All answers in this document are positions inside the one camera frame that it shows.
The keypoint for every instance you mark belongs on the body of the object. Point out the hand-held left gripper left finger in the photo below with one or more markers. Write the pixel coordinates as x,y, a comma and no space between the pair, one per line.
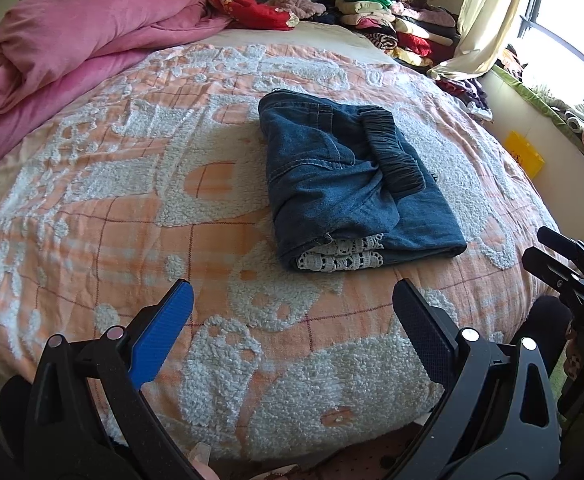
171,320

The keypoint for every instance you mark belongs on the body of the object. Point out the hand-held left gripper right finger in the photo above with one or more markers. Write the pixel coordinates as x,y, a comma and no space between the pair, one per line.
432,340

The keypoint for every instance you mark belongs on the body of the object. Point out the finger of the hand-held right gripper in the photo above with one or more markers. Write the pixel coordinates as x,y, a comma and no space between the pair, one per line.
567,245
547,270

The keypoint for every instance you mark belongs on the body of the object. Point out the blue denim pants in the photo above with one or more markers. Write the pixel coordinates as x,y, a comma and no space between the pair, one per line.
322,170

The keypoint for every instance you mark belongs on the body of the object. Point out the yellow plastic box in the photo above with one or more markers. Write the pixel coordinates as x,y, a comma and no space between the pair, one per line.
524,152

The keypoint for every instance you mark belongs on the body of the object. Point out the clothes on window sill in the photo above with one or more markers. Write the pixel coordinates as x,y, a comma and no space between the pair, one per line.
577,115

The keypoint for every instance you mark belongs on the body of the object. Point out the orange white printed blanket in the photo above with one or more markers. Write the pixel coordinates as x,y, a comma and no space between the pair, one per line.
121,185

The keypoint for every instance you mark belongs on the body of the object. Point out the dark purple clothes heap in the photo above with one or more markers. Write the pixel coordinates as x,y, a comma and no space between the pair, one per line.
464,95

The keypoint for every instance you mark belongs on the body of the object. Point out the window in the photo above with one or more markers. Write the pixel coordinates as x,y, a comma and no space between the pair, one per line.
572,20

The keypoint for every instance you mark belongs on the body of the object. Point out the cream curtain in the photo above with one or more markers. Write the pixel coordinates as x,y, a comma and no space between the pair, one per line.
492,15

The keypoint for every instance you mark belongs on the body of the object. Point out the pile of folded clothes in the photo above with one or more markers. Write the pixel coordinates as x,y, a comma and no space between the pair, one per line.
407,25

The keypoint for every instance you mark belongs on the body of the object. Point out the pink quilt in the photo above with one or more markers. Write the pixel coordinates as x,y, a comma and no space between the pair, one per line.
71,35

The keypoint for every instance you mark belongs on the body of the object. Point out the red patterned cloth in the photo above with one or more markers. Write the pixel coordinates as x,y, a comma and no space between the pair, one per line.
252,12

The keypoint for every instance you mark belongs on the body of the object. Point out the pink fluffy cloth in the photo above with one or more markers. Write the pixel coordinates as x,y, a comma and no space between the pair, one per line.
297,2

